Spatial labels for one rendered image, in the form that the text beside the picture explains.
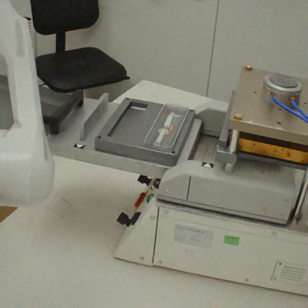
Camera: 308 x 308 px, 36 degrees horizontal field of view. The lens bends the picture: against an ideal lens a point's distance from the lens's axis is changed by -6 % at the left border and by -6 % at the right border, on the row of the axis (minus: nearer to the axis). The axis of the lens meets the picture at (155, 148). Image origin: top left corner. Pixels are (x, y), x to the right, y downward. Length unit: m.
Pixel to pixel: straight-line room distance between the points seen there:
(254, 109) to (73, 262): 0.49
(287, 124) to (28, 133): 0.47
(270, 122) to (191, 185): 0.18
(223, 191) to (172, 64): 1.92
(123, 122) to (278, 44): 1.57
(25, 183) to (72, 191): 0.67
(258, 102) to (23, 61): 0.48
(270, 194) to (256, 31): 1.72
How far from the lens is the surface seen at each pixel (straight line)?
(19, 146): 0.60
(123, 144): 0.97
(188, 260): 1.01
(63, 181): 1.29
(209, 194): 0.91
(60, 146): 1.02
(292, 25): 2.49
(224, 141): 0.90
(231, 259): 0.99
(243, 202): 0.91
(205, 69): 2.70
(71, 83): 2.48
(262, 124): 0.86
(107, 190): 1.26
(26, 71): 0.63
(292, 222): 0.95
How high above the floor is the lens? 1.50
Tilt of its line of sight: 32 degrees down
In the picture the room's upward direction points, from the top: 5 degrees clockwise
